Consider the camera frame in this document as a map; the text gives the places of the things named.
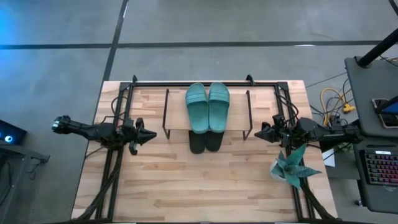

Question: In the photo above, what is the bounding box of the black aluminium rig frame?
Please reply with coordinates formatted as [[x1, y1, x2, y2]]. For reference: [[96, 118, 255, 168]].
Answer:
[[70, 73, 340, 224]]

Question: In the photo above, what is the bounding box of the black metal stand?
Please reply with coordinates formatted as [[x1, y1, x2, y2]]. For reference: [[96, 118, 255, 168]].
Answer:
[[0, 144, 50, 224]]

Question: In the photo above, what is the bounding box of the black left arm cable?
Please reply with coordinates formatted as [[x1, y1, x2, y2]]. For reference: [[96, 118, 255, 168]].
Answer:
[[110, 95, 129, 123]]

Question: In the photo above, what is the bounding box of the wooden shelf with black frame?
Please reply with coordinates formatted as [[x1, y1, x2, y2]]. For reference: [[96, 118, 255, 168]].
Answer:
[[161, 88, 254, 141]]

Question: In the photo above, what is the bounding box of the green rubber slide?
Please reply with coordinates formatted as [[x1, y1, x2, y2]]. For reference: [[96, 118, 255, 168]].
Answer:
[[207, 81, 231, 134], [185, 82, 210, 135]]

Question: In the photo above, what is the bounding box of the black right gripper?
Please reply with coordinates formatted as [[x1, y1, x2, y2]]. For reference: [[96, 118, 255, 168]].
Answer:
[[254, 121, 298, 149]]

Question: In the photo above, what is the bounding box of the yellow cable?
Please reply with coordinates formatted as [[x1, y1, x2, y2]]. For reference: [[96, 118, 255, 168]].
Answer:
[[320, 87, 356, 127]]

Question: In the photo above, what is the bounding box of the black pole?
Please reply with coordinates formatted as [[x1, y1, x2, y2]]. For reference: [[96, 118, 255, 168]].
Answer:
[[356, 27, 398, 68]]

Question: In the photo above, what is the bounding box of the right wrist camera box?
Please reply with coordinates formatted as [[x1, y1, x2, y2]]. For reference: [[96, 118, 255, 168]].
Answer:
[[272, 113, 286, 127]]

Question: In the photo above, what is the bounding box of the grey side table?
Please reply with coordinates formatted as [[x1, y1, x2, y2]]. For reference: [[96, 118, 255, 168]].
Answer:
[[353, 143, 398, 215], [344, 55, 398, 138]]

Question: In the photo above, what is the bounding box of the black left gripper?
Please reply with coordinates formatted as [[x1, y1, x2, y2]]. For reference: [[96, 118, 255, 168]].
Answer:
[[119, 117, 157, 156]]

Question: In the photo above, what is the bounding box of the white paper sheet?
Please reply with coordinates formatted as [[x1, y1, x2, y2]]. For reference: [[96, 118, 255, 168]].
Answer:
[[322, 148, 336, 168]]

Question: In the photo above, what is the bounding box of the black device with blue light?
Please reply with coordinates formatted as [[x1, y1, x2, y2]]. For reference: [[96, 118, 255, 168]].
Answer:
[[0, 119, 28, 146]]

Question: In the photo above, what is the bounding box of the green plant in white pot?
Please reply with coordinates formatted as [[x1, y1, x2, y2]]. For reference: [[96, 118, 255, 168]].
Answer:
[[269, 143, 323, 190]]

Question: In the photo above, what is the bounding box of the black backlit keyboard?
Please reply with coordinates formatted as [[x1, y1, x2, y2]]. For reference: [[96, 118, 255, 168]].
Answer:
[[363, 150, 398, 187]]

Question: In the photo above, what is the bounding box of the phone with black case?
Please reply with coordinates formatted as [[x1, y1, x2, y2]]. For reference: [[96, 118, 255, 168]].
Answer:
[[372, 98, 398, 129]]

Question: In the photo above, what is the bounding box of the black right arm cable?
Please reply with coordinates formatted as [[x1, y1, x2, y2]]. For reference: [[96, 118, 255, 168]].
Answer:
[[273, 91, 300, 121]]

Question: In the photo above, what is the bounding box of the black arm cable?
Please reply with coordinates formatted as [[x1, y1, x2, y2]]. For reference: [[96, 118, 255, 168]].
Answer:
[[110, 95, 129, 123], [273, 91, 300, 121]]

